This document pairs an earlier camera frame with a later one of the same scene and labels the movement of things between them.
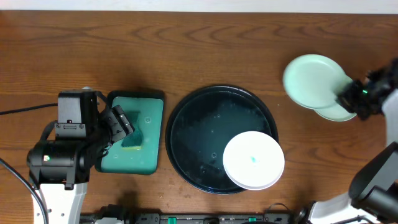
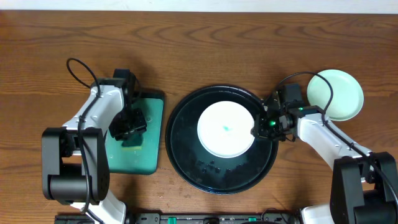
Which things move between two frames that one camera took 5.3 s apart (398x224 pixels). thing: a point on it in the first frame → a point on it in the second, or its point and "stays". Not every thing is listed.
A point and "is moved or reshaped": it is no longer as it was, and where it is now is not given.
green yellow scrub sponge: [133, 141] stays
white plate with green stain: [253, 160] → [224, 129]
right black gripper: [352, 98] → [261, 125]
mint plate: [314, 81] is moved or reshaped
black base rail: [130, 217] stays
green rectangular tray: [150, 104] stays
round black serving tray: [203, 123] stays
